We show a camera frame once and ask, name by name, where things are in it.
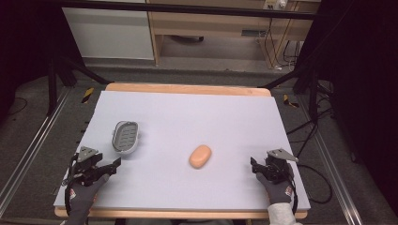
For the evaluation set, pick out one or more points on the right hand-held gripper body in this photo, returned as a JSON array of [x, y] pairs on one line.
[[277, 167]]

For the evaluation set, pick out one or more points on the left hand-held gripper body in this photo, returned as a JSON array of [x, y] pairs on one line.
[[88, 162]]

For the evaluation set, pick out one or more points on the person's right hand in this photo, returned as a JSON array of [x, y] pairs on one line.
[[279, 190]]

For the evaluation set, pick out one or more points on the person's left hand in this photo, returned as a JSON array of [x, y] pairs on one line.
[[83, 200]]

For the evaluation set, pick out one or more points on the grey soap dish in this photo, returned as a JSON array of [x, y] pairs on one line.
[[125, 137]]

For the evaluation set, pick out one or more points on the orange bread roll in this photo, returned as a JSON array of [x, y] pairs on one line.
[[200, 156]]

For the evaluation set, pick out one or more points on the yellow black tape strip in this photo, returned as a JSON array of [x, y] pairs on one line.
[[88, 95], [289, 101]]

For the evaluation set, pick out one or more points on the white foam mat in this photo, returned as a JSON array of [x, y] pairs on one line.
[[187, 125]]

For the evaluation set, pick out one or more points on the black metal stand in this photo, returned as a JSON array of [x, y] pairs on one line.
[[53, 84], [313, 90]]

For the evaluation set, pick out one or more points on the wooden table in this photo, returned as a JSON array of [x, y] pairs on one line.
[[187, 89]]

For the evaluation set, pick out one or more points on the white cabinet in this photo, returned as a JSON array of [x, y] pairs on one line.
[[109, 31]]

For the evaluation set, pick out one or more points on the wooden desk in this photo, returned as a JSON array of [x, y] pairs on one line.
[[212, 22]]

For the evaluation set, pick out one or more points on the white power strip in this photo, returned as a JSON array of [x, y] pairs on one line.
[[275, 3]]

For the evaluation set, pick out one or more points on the metal floor rail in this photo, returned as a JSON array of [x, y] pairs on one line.
[[34, 146], [334, 165]]

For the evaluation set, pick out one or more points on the black horizontal frame bar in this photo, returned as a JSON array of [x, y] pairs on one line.
[[187, 8]]

